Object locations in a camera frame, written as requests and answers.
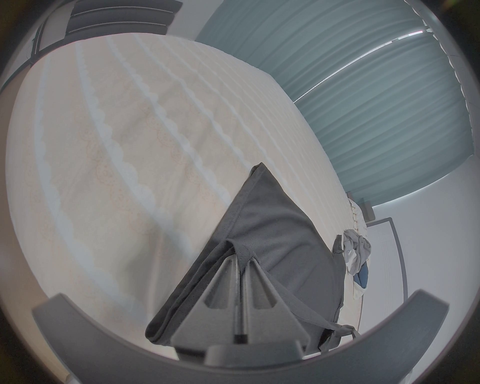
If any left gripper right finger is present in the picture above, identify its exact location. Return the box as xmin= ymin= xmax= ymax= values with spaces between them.
xmin=243 ymin=257 xmax=312 ymax=352

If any blue-green curtain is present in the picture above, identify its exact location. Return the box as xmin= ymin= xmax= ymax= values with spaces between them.
xmin=195 ymin=0 xmax=429 ymax=103
xmin=294 ymin=31 xmax=474 ymax=206

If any grey bedside table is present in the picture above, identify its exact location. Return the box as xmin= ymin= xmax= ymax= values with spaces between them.
xmin=347 ymin=191 xmax=376 ymax=223

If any bed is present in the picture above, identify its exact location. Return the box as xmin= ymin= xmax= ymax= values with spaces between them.
xmin=5 ymin=33 xmax=408 ymax=361

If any black garment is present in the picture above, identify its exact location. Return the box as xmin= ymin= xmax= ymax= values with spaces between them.
xmin=145 ymin=162 xmax=361 ymax=354

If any white printed pillow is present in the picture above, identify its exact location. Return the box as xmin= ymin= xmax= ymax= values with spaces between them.
xmin=347 ymin=198 xmax=369 ymax=234

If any pile of clothes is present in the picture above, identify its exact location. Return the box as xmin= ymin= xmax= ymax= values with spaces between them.
xmin=332 ymin=229 xmax=373 ymax=290

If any dark grey chest of drawers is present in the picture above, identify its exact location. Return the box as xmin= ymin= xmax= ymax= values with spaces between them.
xmin=32 ymin=0 xmax=183 ymax=62

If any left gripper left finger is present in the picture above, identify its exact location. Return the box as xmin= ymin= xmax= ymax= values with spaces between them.
xmin=170 ymin=253 xmax=241 ymax=347

